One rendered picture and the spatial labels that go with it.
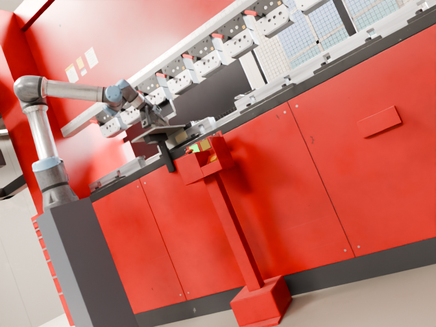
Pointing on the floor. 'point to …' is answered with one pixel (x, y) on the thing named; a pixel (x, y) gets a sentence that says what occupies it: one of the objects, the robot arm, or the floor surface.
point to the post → (345, 17)
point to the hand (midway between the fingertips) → (165, 130)
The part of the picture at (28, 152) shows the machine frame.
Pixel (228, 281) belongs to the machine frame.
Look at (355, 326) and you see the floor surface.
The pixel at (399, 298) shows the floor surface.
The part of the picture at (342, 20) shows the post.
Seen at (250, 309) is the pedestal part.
